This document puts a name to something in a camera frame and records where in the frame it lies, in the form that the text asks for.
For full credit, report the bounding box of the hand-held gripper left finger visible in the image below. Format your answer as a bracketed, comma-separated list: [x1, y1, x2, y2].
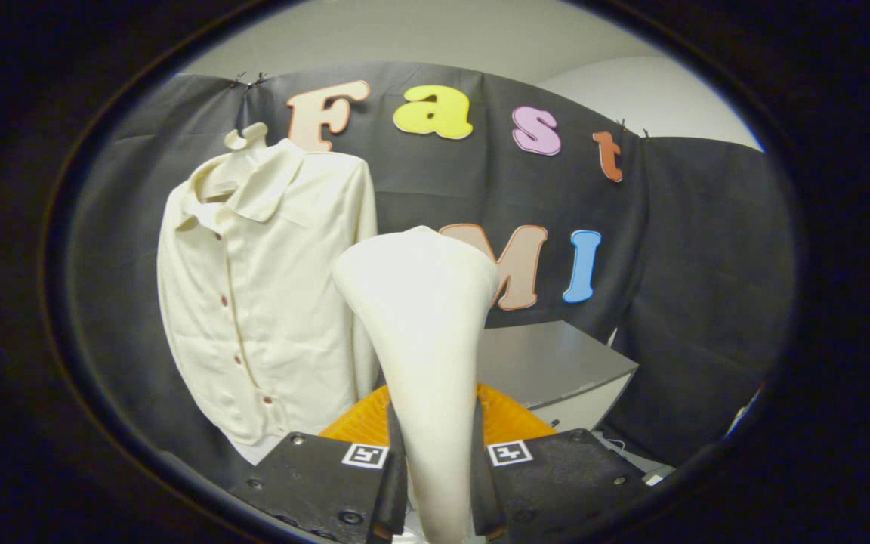
[227, 384, 409, 544]

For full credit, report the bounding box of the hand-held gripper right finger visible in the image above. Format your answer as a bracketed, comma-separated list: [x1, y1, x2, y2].
[471, 382, 651, 541]

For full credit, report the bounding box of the cream button shirt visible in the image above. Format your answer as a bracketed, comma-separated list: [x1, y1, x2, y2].
[157, 138, 380, 447]

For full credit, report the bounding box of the white garment steamer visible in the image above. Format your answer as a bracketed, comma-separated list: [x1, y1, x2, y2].
[332, 225, 501, 544]

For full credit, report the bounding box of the cream clothes hanger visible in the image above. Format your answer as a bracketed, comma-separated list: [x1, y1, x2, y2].
[201, 122, 270, 199]

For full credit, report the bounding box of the white board behind shirt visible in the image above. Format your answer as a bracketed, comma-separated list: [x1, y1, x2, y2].
[227, 434, 281, 465]

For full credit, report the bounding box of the grey and white cabinet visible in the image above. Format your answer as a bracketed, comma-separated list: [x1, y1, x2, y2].
[477, 320, 640, 433]

